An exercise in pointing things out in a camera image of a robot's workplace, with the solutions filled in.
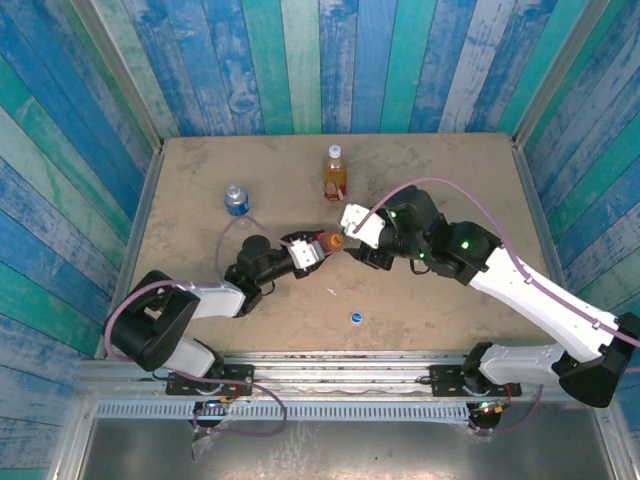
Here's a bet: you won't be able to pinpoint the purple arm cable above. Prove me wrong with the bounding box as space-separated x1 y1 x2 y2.
103 215 296 436
349 177 640 438

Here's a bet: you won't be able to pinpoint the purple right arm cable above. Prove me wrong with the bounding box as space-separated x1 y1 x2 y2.
349 177 640 438

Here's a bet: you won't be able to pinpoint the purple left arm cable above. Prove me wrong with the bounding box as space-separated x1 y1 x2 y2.
103 215 296 436

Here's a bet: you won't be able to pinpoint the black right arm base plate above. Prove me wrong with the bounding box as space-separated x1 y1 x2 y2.
430 364 523 399

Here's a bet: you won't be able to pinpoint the small circuit board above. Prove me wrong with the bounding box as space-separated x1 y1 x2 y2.
192 397 236 416
469 398 511 417

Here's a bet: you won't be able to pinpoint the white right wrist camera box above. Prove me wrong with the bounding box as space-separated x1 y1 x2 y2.
339 202 388 249

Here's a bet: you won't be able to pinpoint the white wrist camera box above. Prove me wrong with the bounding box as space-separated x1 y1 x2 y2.
339 202 388 249
290 238 322 269

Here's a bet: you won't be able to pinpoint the blue label water bottle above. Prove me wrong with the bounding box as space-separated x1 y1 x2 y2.
223 184 252 218

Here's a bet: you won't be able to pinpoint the steel sheet panel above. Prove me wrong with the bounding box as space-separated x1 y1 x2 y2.
74 417 619 480

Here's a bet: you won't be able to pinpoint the aluminium side rail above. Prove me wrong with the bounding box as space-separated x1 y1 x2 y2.
93 139 166 360
510 135 592 360

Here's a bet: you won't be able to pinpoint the aluminium corner post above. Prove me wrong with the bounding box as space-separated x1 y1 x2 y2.
510 0 612 146
69 0 165 150

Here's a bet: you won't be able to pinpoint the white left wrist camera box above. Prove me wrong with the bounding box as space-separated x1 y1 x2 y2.
290 238 322 269

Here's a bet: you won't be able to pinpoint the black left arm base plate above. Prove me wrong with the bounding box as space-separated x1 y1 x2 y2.
165 364 256 398

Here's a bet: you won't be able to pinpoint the aluminium mounting rail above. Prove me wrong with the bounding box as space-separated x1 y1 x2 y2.
74 351 611 401

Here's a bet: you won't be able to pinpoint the orange tea bottle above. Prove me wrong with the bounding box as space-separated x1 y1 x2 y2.
322 144 350 203

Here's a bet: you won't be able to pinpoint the slotted grey cable tray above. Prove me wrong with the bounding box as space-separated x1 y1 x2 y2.
93 402 472 422

